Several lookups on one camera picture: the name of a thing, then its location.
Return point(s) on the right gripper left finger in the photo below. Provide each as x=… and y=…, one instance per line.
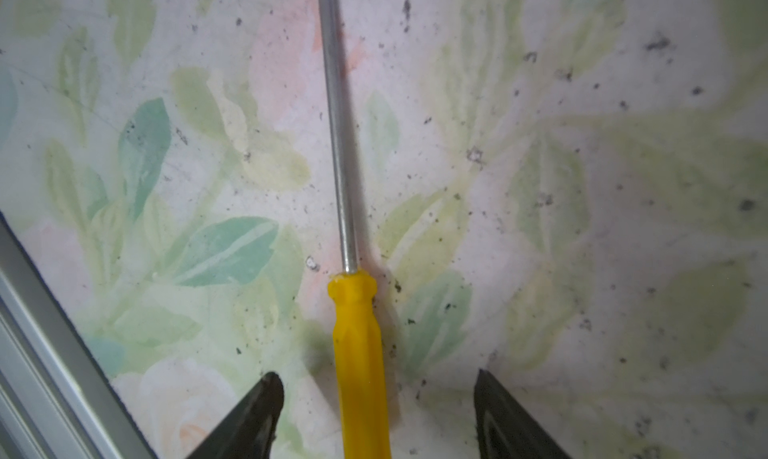
x=249, y=429

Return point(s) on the yellow handled screwdriver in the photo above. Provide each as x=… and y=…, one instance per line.
x=357, y=340

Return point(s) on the aluminium front rail frame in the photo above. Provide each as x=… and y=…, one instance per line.
x=55, y=400

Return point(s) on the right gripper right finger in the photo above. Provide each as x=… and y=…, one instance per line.
x=504, y=428

